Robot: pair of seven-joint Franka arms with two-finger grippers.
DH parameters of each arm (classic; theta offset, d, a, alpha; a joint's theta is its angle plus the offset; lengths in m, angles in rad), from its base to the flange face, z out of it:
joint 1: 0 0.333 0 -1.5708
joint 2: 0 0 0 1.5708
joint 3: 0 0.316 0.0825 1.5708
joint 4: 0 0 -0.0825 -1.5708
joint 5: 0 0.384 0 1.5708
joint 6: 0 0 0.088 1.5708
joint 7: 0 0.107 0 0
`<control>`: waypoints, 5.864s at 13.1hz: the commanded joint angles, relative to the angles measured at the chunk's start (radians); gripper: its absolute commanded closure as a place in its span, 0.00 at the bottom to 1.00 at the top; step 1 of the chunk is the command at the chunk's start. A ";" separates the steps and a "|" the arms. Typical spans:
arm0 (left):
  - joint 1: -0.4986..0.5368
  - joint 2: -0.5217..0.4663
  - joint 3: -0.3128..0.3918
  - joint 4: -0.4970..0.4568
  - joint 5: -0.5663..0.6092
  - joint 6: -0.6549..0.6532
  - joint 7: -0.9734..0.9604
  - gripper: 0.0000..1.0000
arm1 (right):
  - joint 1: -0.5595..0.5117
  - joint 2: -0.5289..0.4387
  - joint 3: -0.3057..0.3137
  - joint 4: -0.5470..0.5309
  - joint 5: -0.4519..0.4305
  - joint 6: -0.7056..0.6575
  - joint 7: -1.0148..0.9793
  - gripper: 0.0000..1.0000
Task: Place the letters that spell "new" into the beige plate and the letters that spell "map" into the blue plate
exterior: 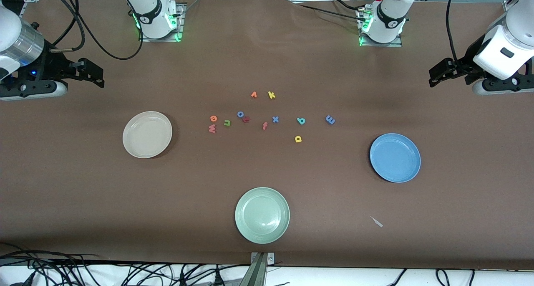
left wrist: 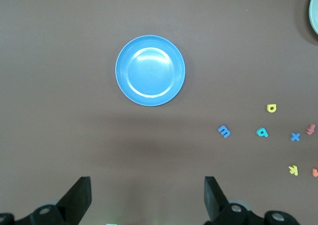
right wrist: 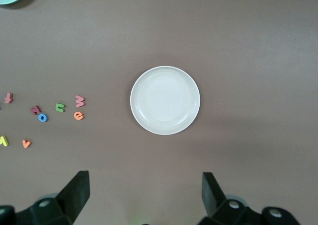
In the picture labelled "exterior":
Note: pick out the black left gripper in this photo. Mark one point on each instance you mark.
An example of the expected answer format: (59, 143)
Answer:
(467, 62)

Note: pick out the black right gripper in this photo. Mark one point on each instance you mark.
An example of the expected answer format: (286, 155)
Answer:
(53, 65)

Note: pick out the blue foam letter E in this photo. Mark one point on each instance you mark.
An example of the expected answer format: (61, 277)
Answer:
(330, 119)

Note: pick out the pink foam letter w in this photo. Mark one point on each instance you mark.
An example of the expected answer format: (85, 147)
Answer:
(212, 128)

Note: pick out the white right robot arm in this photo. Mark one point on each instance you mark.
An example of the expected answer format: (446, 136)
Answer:
(152, 10)

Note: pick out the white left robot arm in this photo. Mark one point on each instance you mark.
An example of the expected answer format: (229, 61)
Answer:
(390, 14)

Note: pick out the beige plate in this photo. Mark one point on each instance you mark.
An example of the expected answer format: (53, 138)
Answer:
(147, 134)

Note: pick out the blue plate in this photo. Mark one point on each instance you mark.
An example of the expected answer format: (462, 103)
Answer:
(395, 157)

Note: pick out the small white paper scrap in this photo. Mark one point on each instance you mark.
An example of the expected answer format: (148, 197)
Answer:
(376, 221)

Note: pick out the brown table cover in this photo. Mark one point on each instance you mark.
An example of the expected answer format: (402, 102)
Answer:
(267, 165)

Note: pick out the green plate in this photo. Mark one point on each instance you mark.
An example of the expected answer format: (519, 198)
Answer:
(262, 215)

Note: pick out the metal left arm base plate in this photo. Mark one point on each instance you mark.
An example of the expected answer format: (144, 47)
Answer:
(381, 44)

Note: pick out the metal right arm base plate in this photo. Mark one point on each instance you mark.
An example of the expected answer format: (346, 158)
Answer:
(180, 25)

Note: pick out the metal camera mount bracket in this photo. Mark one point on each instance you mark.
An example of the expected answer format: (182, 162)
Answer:
(258, 273)

